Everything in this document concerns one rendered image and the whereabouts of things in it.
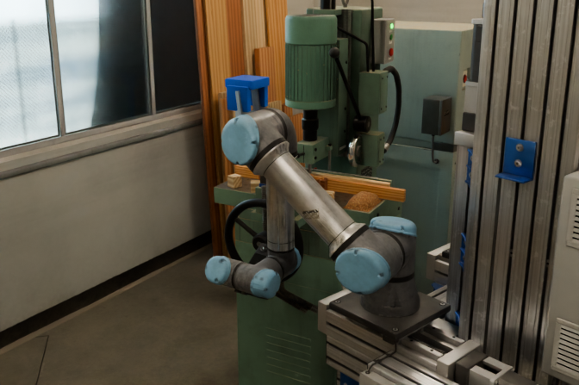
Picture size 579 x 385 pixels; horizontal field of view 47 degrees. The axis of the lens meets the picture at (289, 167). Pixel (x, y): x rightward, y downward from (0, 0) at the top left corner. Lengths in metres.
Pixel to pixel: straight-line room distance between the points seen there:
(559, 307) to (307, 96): 1.09
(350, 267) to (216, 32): 2.47
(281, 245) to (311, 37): 0.74
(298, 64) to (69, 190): 1.53
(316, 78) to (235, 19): 1.82
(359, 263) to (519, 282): 0.39
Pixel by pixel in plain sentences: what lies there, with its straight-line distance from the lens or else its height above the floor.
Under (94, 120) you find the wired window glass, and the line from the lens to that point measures 3.51.
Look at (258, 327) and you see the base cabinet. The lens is 2.54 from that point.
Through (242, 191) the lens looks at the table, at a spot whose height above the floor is 0.90.
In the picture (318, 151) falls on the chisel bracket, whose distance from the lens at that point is 2.36.
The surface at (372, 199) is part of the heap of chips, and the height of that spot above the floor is 0.92.
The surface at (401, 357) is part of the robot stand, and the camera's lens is 1.71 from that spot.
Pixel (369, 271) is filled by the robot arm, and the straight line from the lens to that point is 1.53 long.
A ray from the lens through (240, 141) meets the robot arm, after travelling 1.60.
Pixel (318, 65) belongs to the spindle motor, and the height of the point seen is 1.35.
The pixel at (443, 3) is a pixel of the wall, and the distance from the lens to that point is 4.55.
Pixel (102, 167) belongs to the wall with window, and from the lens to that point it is 3.49.
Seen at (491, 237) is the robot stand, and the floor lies 1.03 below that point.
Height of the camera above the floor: 1.63
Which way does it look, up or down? 16 degrees down
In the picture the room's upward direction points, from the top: straight up
